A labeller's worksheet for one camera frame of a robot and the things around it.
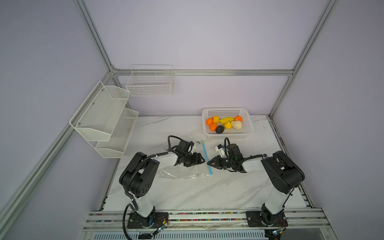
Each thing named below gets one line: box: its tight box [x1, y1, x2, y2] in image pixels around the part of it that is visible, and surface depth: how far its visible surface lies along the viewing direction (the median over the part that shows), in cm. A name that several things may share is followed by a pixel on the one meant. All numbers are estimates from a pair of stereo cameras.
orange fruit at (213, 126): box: [210, 123, 218, 132], surface depth 112 cm
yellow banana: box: [219, 117, 235, 125], surface depth 114 cm
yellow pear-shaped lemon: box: [224, 121, 232, 130], surface depth 112 cm
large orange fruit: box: [206, 117, 214, 126], surface depth 112 cm
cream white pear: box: [231, 120, 243, 130], surface depth 110 cm
